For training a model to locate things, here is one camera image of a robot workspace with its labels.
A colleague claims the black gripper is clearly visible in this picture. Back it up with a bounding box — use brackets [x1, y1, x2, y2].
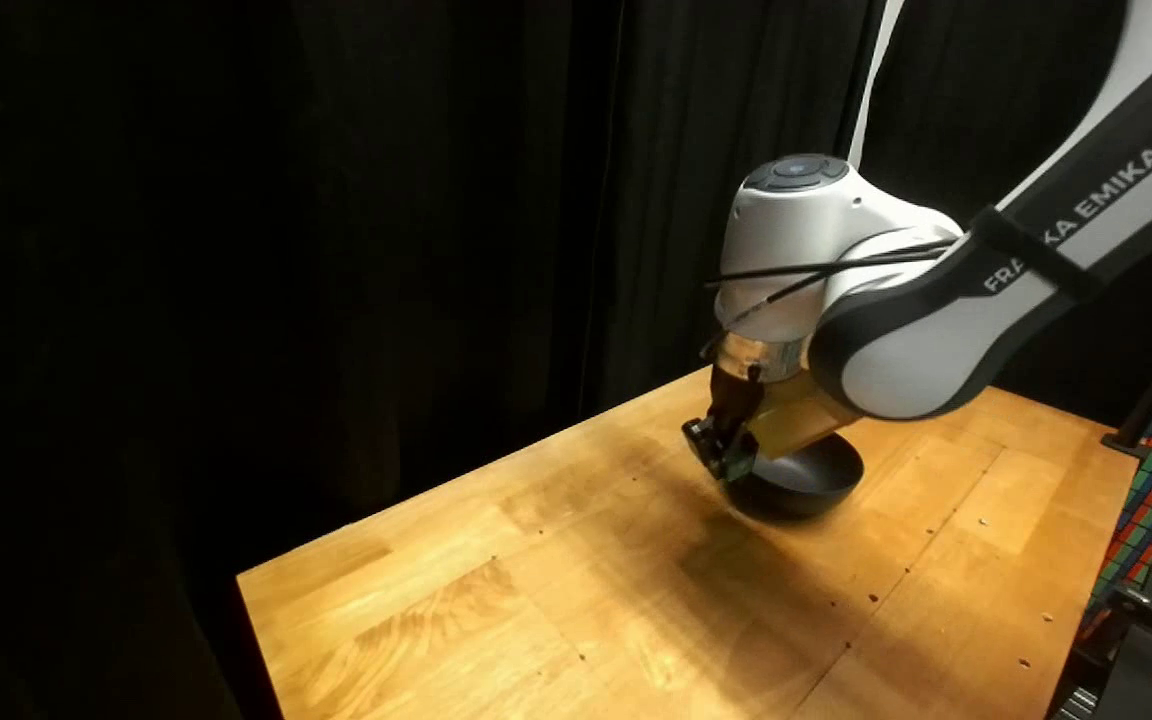
[680, 333, 862, 494]

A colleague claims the black curtain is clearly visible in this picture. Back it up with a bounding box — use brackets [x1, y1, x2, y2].
[0, 0, 1152, 720]

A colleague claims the black bowl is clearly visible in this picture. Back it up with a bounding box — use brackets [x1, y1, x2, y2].
[722, 429, 868, 523]

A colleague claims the black cable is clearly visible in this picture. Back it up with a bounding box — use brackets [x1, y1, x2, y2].
[703, 238, 966, 326]

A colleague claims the black device with orange parts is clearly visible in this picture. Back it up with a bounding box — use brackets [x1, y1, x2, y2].
[1045, 557, 1152, 720]

